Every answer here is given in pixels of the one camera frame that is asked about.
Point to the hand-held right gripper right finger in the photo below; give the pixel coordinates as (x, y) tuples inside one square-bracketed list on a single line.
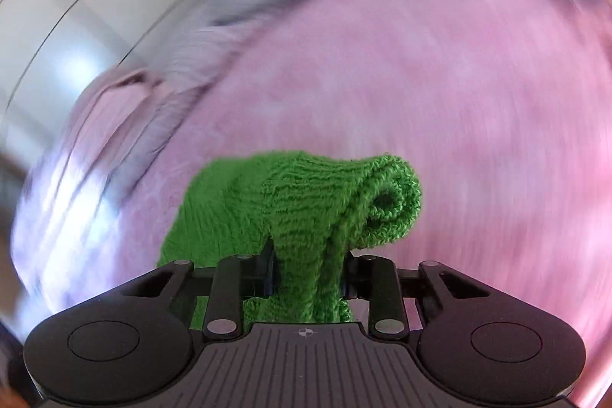
[(351, 280)]

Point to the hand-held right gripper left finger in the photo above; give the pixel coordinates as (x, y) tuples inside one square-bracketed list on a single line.
[(267, 280)]

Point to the green knitted sweater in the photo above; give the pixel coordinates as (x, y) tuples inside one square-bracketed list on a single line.
[(296, 217)]

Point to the pink fluffy blanket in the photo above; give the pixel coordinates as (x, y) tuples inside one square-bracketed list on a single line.
[(430, 102)]

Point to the lilac quilt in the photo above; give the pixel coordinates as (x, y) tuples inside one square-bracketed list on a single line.
[(158, 102)]

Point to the white wardrobe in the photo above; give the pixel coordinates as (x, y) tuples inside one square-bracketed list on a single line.
[(62, 6)]

